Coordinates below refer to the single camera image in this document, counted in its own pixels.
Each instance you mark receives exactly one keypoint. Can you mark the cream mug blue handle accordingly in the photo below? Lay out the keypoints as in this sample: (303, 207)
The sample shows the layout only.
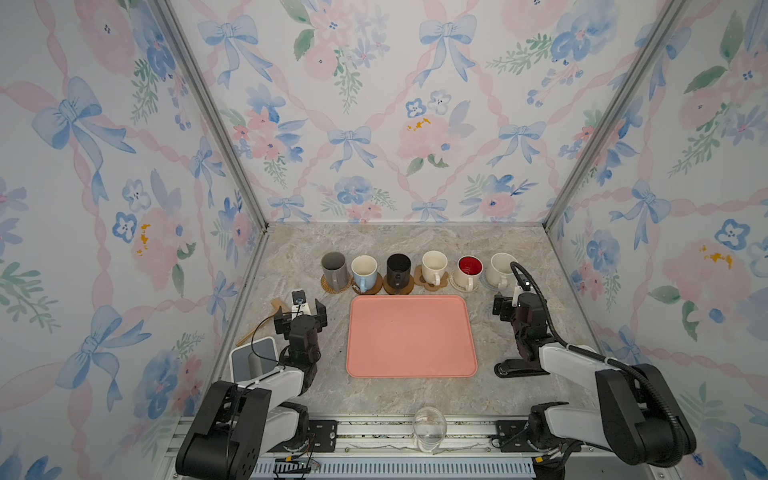
(365, 273)

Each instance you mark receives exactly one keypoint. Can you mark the plain brown wooden coaster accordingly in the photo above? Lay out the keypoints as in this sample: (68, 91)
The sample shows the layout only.
(406, 290)

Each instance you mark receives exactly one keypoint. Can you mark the multicolour stitched round coaster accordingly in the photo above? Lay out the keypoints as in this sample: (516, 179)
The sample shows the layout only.
(473, 287)

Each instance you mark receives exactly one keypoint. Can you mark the black ceramic mug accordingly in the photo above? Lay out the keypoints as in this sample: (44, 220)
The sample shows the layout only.
(398, 271)

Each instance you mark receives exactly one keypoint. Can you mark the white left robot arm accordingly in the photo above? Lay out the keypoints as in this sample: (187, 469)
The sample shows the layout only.
(239, 421)

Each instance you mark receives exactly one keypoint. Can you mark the aluminium left corner post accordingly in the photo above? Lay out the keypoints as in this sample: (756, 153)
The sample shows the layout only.
(180, 47)

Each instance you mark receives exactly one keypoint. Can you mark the grey ceramic mug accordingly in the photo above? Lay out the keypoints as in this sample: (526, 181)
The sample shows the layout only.
(335, 269)

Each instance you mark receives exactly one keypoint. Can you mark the black stapler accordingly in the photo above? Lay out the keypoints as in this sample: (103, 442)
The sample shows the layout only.
(518, 368)

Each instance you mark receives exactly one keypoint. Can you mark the cream ceramic mug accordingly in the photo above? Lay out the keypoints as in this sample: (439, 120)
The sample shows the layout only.
(434, 263)

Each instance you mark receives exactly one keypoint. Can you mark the white speckled mug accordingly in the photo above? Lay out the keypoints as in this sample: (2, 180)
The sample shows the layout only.
(499, 274)

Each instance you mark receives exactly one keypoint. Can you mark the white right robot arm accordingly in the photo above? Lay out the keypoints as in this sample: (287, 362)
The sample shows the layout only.
(636, 418)

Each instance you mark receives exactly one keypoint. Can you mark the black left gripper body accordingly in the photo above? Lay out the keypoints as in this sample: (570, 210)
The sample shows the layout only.
(283, 326)

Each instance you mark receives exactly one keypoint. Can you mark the cork paw print coaster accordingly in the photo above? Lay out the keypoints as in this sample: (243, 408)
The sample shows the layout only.
(420, 280)

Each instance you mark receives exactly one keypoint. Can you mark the woven rattan round coaster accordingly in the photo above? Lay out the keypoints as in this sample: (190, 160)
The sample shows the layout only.
(328, 288)

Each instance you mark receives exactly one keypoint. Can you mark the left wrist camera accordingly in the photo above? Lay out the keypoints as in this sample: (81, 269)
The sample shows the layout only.
(299, 304)

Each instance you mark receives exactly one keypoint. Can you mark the white mug red interior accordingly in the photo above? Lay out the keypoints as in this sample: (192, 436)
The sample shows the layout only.
(468, 271)

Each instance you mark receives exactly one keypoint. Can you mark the wooden mallet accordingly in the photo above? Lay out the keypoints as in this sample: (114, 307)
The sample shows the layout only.
(276, 304)

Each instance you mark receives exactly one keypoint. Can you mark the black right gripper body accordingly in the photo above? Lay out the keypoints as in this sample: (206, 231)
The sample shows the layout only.
(509, 313)

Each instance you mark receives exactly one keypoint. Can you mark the aluminium corner post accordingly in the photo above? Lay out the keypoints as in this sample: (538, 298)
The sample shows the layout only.
(180, 47)
(658, 35)

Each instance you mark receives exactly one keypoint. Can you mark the brown wooden coaster white streak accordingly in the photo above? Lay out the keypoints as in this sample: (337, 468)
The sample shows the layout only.
(373, 290)

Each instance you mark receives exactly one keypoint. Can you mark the aluminium right corner post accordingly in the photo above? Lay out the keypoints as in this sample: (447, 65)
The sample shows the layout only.
(658, 35)

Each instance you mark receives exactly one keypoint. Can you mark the clear glass dome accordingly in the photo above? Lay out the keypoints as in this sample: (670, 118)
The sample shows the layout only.
(430, 429)

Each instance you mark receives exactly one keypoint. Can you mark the pink rectangular tray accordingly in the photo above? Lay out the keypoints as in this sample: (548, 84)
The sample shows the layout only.
(405, 337)

